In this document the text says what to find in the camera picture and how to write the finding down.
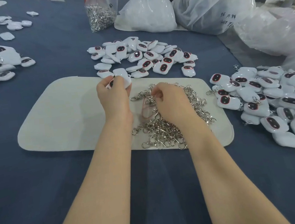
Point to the person's right hand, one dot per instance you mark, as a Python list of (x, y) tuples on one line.
[(173, 105)]

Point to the person's left hand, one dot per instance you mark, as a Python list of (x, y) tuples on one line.
[(114, 102)]

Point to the white fob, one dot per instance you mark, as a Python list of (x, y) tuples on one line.
[(120, 76)]

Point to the person's right forearm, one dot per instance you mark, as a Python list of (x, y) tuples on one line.
[(235, 180)]

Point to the person's left forearm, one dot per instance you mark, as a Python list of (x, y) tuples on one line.
[(98, 196)]

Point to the cream felt work mat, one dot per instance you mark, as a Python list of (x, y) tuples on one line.
[(61, 119)]

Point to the round white plastic bag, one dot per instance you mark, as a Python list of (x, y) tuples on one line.
[(146, 13)]

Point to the large translucent plastic bag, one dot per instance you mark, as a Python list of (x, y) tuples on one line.
[(212, 7)]

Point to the crumpled clear plastic bag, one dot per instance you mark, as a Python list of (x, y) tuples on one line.
[(278, 27)]

